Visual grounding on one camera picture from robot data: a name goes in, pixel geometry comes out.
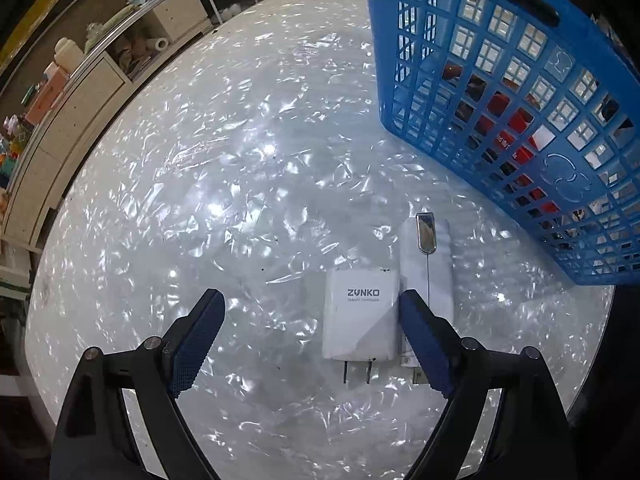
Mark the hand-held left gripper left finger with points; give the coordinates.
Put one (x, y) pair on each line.
(195, 345)

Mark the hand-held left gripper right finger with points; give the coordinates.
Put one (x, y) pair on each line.
(425, 340)

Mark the white plug charger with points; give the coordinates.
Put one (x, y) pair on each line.
(357, 320)

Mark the blue plastic lattice basket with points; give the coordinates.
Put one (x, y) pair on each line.
(386, 60)

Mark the white rectangular case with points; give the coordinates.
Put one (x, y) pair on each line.
(442, 280)

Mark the small metal spatula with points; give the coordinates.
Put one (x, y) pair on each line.
(425, 232)

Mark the red white packet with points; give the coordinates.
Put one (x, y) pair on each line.
(525, 152)

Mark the long beige cabinet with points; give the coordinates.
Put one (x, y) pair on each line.
(65, 125)

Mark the pile of colourful boxes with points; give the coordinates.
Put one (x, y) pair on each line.
(11, 150)

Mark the pink box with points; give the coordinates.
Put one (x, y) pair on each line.
(45, 100)

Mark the brown bags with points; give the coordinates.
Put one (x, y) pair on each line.
(132, 55)

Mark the white paper towel roll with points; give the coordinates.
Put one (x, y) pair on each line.
(159, 44)

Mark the white plastic jar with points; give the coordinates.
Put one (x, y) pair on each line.
(67, 52)

